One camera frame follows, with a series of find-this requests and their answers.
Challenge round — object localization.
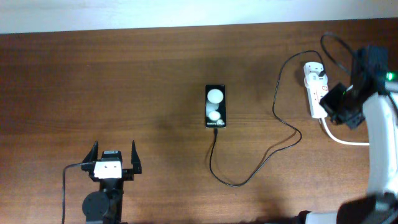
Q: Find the black USB charging cable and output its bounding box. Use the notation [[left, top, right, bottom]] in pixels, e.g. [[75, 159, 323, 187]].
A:
[[208, 50, 327, 188]]

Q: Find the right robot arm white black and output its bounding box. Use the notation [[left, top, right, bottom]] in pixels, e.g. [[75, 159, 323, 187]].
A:
[[297, 45, 397, 224]]

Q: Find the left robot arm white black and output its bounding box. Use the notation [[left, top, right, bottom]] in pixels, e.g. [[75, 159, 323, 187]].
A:
[[81, 141, 142, 224]]

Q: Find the black smartphone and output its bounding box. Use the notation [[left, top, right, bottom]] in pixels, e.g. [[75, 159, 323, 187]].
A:
[[205, 85, 227, 129]]

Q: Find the white power strip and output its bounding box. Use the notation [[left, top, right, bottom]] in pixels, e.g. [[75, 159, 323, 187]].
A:
[[303, 61, 330, 119]]

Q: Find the white USB charger adapter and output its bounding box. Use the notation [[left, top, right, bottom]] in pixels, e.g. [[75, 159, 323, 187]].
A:
[[303, 62, 328, 88]]

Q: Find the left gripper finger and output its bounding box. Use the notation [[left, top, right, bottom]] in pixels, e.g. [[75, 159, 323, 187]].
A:
[[82, 141, 98, 163], [131, 140, 142, 170]]

